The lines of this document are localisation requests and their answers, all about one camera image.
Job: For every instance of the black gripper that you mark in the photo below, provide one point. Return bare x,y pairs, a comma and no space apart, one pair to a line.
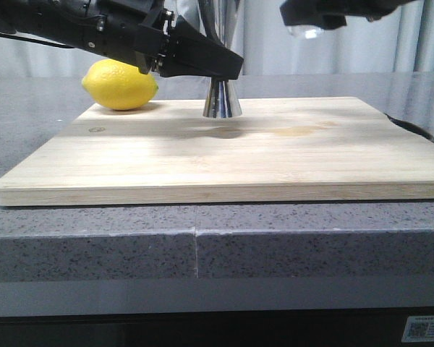
135,32
303,13

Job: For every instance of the clear glass beaker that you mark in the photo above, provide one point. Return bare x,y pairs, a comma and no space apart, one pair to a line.
306,32

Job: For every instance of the steel double jigger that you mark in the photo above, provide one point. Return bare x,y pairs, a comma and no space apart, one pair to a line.
219,20

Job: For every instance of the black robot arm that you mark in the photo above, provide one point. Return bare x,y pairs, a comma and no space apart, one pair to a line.
65,22

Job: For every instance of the yellow lemon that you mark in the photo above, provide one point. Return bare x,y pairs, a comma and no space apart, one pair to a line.
119,86

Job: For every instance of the grey curtain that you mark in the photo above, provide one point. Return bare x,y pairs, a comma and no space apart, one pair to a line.
400,42

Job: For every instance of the light wooden cutting board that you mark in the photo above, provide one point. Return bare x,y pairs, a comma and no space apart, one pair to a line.
280,149

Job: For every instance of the white QR label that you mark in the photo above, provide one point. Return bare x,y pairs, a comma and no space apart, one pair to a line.
418,329

